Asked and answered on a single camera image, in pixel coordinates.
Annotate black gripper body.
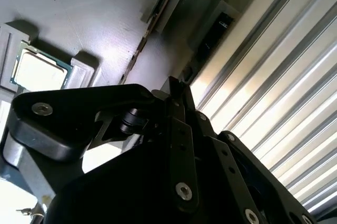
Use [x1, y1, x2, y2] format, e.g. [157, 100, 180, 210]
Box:
[44, 129, 311, 224]

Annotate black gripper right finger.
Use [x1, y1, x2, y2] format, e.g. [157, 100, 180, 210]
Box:
[184, 85, 316, 224]

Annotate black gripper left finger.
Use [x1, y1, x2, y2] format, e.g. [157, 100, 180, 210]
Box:
[2, 76, 201, 213]

